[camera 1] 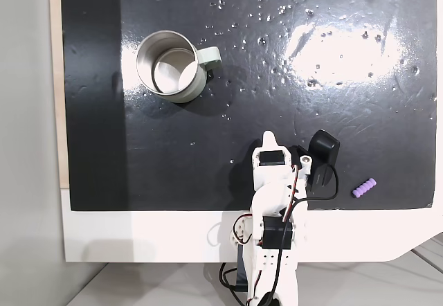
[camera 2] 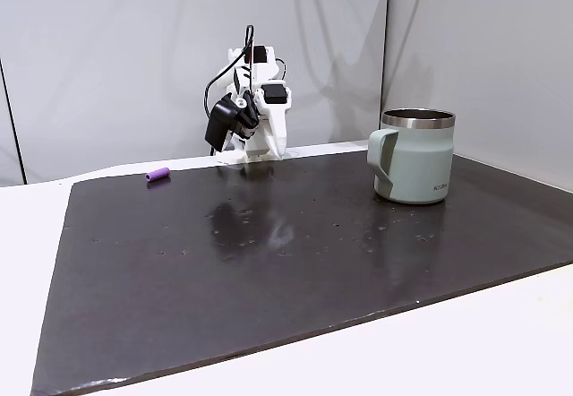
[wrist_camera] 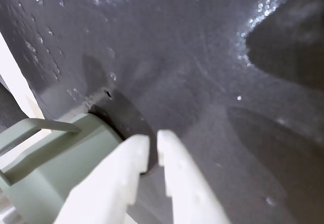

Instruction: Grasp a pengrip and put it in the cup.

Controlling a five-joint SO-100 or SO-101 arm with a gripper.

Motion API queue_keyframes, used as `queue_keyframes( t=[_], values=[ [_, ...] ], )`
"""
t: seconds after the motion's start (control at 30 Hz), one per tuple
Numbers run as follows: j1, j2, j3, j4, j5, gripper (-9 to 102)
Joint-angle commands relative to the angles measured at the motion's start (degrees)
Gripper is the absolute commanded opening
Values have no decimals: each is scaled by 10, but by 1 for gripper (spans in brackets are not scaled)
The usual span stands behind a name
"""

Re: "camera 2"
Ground black table mat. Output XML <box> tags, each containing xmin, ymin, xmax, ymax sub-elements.
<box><xmin>29</xmin><ymin>151</ymin><xmax>573</xmax><ymax>396</ymax></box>

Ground grey-green steel mug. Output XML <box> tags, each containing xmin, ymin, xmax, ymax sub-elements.
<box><xmin>366</xmin><ymin>108</ymin><xmax>457</xmax><ymax>205</ymax></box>

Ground black camera box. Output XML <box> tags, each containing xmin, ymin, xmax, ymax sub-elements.
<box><xmin>204</xmin><ymin>95</ymin><xmax>260</xmax><ymax>151</ymax></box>

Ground black camera cable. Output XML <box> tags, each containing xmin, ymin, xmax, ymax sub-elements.
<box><xmin>202</xmin><ymin>24</ymin><xmax>287</xmax><ymax>158</ymax></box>

